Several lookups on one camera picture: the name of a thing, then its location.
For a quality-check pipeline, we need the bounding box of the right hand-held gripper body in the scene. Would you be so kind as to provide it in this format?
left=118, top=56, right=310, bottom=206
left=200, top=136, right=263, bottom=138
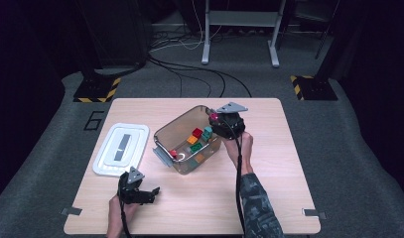
left=213, top=101, right=249, bottom=140

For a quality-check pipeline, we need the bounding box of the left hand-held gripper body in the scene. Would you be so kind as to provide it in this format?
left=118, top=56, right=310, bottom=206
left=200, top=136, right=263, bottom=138
left=118, top=166, right=148, bottom=205

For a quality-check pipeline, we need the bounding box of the white box lid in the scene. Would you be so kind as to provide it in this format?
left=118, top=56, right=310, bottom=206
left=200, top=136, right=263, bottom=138
left=91, top=122, right=150, bottom=178

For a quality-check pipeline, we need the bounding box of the translucent brown storage box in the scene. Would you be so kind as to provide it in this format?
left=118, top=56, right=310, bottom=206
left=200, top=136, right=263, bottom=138
left=152, top=104, right=229, bottom=176

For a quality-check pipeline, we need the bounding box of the person's left hand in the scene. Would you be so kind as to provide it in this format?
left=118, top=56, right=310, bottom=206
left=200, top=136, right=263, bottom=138
left=106, top=195, right=141, bottom=237

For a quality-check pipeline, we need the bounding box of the person's right hand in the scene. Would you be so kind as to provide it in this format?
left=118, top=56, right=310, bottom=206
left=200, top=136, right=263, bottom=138
left=222, top=131, right=254, bottom=177

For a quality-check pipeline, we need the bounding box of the grey tape piece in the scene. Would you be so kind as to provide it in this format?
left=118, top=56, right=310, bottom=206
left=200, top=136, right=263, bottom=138
left=60, top=206, right=83, bottom=216

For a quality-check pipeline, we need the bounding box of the white metal stand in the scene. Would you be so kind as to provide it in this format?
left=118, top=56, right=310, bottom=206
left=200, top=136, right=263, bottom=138
left=201, top=0, right=287, bottom=68

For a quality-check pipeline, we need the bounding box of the black striped stand base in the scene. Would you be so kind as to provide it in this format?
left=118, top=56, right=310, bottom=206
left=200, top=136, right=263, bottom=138
left=290, top=74, right=338, bottom=101
left=72, top=76, right=122, bottom=103

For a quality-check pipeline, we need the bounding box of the dark cabinet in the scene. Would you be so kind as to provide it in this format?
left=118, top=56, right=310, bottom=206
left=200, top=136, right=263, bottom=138
left=74, top=0, right=151, bottom=68

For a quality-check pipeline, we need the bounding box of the left hand-held gripper cable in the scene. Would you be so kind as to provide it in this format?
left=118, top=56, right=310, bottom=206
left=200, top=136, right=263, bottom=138
left=119, top=197, right=133, bottom=238

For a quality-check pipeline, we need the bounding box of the hand-held gripper cable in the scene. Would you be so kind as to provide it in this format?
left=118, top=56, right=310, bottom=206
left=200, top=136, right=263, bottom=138
left=119, top=197, right=133, bottom=238
left=222, top=118, right=247, bottom=238

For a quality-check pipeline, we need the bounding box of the black floor cable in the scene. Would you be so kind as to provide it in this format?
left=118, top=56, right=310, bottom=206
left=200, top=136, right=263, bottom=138
left=156, top=63, right=185, bottom=98
left=148, top=56, right=253, bottom=98
left=149, top=59, right=227, bottom=98

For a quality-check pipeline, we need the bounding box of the right hand-held gripper cable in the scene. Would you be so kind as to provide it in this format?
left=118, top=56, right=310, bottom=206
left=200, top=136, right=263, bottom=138
left=222, top=118, right=247, bottom=238

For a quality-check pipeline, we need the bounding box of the white floor cable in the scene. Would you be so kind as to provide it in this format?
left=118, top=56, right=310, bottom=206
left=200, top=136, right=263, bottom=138
left=149, top=0, right=223, bottom=53

